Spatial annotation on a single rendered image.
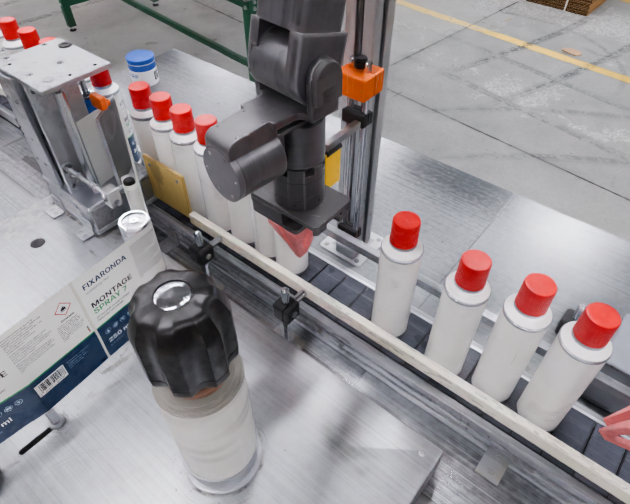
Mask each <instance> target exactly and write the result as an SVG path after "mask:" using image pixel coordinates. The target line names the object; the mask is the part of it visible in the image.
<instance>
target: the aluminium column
mask: <svg viewBox="0 0 630 504"><path fill-rule="evenodd" d="M395 6H396V0H365V4H364V22H363V36H362V51H361V54H362V55H366V56H367V57H368V60H371V61H372V62H373V65H375V66H378V67H381V68H383V69H384V79H383V89H382V91H381V92H379V93H378V94H376V95H375V96H373V97H372V98H371V99H370V100H369V110H371V111H373V116H372V123H371V124H369V125H368V126H367V136H366V147H365V159H364V171H363V183H362V195H361V206H360V218H359V227H361V235H360V236H359V237H358V240H360V241H362V242H364V243H366V244H367V243H368V242H369V241H370V234H371V225H372V216H373V207H374V197H375V188H376V179H377V170H378V161H379V152H380V143H381V133H382V124H383V115H384V106H385V97H386V88H387V79H388V70H389V60H390V51H391V42H392V33H393V24H394V15H395ZM359 22H360V0H346V16H345V32H348V37H347V42H346V47H345V53H344V63H343V66H344V65H346V64H347V63H349V56H350V55H358V45H359ZM346 106H347V96H344V95H342V109H343V108H344V107H346ZM341 143H342V148H341V157H340V180H339V182H338V191H339V192H341V193H342V191H343V171H344V151H345V140H344V141H342V142H341ZM358 143H359V130H357V131H356V140H355V154H354V166H353V177H352V189H351V203H350V210H351V214H350V222H351V223H353V212H354V198H355V184H356V171H357V157H358Z"/></svg>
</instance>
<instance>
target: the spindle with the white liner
mask: <svg viewBox="0 0 630 504"><path fill-rule="evenodd" d="M128 312H129V315H130V319H129V322H128V327H127V335H128V338H129V341H130V343H131V345H132V347H133V349H134V351H135V353H136V356H137V358H138V360H139V362H140V364H141V366H142V369H143V371H144V373H145V375H146V377H147V379H148V380H149V382H150V383H151V384H152V393H153V397H154V399H155V401H156V403H157V405H158V406H159V408H160V410H161V413H162V416H163V418H164V420H165V422H166V424H167V426H168V427H169V429H170V432H171V434H172V437H173V439H174V441H175V442H176V444H177V446H178V449H179V451H180V454H181V457H182V461H183V463H184V465H185V468H186V472H187V474H188V476H189V478H190V480H191V481H192V482H193V484H194V485H195V486H197V487H198V488H199V489H201V490H203V491H205V492H208V493H211V494H226V493H230V492H233V491H235V490H237V489H239V488H241V487H242V486H244V485H245V484H246V483H247V482H249V480H250V479H251V478H252V477H253V476H254V474H255V473H256V471H257V469H258V467H259V464H260V461H261V454H262V449H261V442H260V439H259V436H258V431H257V428H256V426H255V423H254V419H253V415H252V408H251V402H250V398H249V392H248V385H247V381H246V377H245V369H244V363H243V360H242V358H241V356H240V354H239V353H238V352H239V346H238V340H237V335H236V330H235V325H234V319H233V314H232V309H231V304H230V301H229V299H228V297H227V295H226V294H225V293H224V292H223V291H221V290H220V289H219V288H217V287H216V284H215V282H214V280H213V279H212V278H211V277H210V276H208V275H207V274H205V273H204V272H201V271H199V270H196V269H189V270H175V269H167V270H163V271H161V272H158V273H157V274H156V275H155V276H154V277H153V278H152V279H151V280H150V281H148V282H146V283H144V284H142V285H140V286H139V287H138V288H137V289H136V291H135V292H134V294H133V296H132V298H131V300H130V302H129V306H128Z"/></svg>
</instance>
